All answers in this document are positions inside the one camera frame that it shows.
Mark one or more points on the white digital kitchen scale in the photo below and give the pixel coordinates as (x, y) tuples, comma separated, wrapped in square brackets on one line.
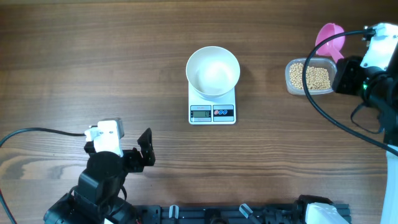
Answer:
[(211, 111)]

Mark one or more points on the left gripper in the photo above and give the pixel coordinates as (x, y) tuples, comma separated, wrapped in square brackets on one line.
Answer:
[(137, 162)]

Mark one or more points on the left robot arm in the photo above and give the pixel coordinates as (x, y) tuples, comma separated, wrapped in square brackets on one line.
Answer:
[(100, 196)]

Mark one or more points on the clear plastic container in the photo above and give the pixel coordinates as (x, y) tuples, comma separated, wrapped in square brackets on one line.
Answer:
[(314, 62)]

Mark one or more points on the pink plastic measuring scoop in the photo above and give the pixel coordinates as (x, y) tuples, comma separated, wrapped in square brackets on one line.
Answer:
[(331, 48)]

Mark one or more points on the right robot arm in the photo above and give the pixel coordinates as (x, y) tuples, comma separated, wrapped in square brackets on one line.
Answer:
[(378, 89)]

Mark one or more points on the white bowl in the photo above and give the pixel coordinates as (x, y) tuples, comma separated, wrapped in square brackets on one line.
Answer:
[(212, 71)]

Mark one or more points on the pile of soybeans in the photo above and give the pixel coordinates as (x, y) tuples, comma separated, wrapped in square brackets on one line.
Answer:
[(317, 78)]

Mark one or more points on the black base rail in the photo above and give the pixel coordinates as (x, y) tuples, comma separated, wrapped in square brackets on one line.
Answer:
[(268, 214)]

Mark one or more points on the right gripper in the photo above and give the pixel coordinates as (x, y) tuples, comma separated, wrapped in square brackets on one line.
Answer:
[(349, 67)]

